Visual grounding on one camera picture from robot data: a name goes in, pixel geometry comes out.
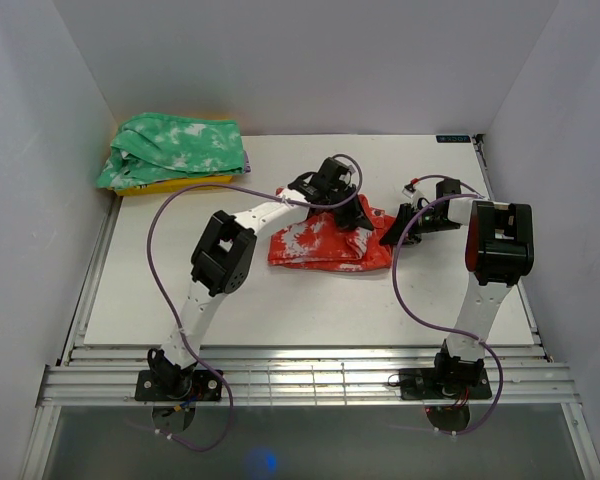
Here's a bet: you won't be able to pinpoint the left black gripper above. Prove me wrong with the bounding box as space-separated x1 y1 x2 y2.
325 185 374 233

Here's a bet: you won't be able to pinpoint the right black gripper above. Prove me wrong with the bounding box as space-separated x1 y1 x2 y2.
378 203 460 246

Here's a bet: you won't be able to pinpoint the red tie-dye trousers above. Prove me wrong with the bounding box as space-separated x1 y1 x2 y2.
267 195 395 273

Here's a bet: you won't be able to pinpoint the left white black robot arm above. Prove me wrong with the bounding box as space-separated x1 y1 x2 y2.
146 153 373 400

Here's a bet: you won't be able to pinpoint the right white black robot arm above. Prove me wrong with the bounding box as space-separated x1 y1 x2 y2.
381 176 534 399

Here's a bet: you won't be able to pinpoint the green tie-dye trousers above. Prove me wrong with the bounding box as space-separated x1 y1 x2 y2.
95 113 246 190

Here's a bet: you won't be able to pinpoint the yellow folded trousers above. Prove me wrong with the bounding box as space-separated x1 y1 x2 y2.
110 115 234 197

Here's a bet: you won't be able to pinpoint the dark table label sticker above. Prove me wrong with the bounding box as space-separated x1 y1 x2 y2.
435 135 472 144

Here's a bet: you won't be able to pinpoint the purple folded garment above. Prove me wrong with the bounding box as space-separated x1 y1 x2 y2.
243 150 252 174

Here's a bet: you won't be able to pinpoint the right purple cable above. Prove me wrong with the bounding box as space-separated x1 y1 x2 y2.
387 174 505 437

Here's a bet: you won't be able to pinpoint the purple cable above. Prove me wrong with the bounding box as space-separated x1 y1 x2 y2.
387 174 505 437
146 152 365 451

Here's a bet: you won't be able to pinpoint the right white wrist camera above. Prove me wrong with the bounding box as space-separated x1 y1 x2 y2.
402 179 428 209

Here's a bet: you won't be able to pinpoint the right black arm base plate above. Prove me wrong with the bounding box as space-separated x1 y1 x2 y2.
397 368 492 401

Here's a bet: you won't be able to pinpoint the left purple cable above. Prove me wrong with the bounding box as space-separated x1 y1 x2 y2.
146 152 365 451

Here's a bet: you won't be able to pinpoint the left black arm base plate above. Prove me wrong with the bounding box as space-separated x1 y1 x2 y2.
134 370 223 403

